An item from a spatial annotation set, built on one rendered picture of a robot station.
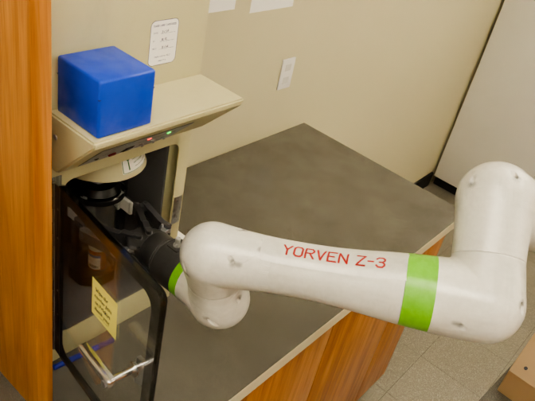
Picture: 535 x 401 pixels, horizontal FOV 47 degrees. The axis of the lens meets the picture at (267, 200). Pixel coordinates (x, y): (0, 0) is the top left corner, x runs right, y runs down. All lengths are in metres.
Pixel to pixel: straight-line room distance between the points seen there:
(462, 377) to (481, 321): 2.02
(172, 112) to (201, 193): 0.85
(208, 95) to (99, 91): 0.27
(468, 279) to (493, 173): 0.17
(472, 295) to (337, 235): 0.92
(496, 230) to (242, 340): 0.68
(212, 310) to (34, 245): 0.31
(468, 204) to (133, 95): 0.53
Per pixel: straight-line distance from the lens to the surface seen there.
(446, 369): 2.96
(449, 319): 0.95
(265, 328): 1.46
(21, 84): 0.86
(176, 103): 1.05
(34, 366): 1.18
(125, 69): 0.92
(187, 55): 1.14
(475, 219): 0.98
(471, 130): 4.02
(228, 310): 1.07
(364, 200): 2.01
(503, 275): 0.96
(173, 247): 1.15
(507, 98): 3.89
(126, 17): 1.02
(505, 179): 0.99
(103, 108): 0.90
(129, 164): 1.19
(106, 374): 0.99
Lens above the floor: 1.97
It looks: 33 degrees down
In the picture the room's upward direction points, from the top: 13 degrees clockwise
